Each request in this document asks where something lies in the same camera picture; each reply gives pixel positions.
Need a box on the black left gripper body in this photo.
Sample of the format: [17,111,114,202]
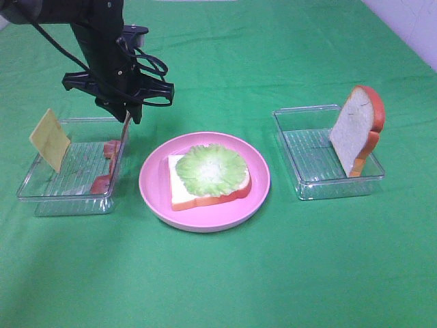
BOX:
[62,61,174,107]

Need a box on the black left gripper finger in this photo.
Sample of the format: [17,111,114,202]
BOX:
[95,98,127,123]
[126,102,142,124]

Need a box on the bacon strip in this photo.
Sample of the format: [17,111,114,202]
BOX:
[104,113,131,176]
[91,140,121,195]

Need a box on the yellow cheese slice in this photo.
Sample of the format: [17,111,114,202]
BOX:
[29,109,71,174]

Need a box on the green lettuce leaf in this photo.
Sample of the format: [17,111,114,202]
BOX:
[175,144,250,197]

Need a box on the bread slice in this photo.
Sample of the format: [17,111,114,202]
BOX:
[168,155,251,210]
[329,85,386,178]

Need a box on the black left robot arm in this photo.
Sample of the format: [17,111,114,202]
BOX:
[1,1,174,124]

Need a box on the pink round plate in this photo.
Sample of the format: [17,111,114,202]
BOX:
[139,131,270,233]

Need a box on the clear left plastic tray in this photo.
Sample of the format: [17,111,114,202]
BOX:
[16,118,128,217]

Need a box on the clear plastic tray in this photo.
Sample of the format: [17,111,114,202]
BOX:
[272,105,385,200]
[16,118,128,217]

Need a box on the clear right plastic tray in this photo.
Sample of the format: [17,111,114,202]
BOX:
[272,105,385,200]

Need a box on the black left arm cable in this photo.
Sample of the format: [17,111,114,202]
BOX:
[29,20,171,108]

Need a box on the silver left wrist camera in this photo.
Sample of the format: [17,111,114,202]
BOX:
[117,25,149,49]

